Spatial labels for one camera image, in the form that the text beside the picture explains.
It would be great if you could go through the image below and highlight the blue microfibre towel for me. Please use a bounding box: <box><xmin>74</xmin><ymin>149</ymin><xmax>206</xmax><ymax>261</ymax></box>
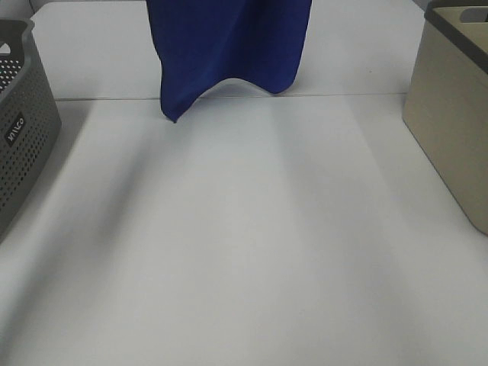
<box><xmin>146</xmin><ymin>0</ymin><xmax>312</xmax><ymax>122</ymax></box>

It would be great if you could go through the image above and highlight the beige plastic storage bin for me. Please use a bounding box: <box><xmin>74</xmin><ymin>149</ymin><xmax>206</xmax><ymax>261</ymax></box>
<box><xmin>402</xmin><ymin>1</ymin><xmax>487</xmax><ymax>233</ymax></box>

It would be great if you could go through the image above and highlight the grey perforated plastic basket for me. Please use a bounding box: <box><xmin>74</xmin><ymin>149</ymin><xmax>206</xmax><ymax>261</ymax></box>
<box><xmin>1</xmin><ymin>18</ymin><xmax>62</xmax><ymax>236</ymax></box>

